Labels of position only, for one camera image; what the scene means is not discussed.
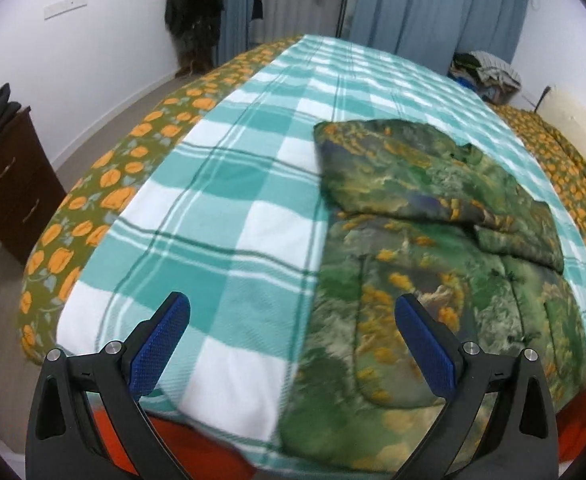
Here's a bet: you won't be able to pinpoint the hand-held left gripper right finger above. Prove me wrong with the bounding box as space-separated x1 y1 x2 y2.
390 293 560 480

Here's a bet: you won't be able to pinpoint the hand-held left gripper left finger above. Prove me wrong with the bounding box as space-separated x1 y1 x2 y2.
24 291 194 480

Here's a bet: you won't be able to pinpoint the green camouflage jacket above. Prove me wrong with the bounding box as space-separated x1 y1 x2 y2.
278 118 586 461

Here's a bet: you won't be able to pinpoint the pile of clothes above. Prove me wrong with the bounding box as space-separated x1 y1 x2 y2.
448 51 522 106

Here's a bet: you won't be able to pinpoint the orange fleece trousers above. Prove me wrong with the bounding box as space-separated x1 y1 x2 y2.
86 370 586 480

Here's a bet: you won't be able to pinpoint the orange floral duvet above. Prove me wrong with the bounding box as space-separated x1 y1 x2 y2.
493 104 586 281

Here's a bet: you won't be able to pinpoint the teal checked blanket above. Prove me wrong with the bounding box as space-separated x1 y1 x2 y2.
56 35 586 476

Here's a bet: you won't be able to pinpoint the orange floral bedsheet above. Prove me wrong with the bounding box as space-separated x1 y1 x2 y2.
16 35 304 366

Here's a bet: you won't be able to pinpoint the cream pillow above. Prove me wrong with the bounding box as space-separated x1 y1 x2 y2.
538 85 586 196

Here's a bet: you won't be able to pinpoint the dark wooden dresser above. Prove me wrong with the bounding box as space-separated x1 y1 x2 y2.
0 105 69 266

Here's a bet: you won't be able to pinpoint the dark hanging coats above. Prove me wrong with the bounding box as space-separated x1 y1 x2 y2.
165 0 227 77

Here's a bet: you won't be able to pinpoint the wide blue curtain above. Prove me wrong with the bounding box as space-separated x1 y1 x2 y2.
348 0 530 77

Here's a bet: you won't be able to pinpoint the narrow blue curtain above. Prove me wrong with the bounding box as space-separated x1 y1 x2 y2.
217 0 255 63

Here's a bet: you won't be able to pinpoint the white wall plate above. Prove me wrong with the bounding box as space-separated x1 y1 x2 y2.
43 0 88 21

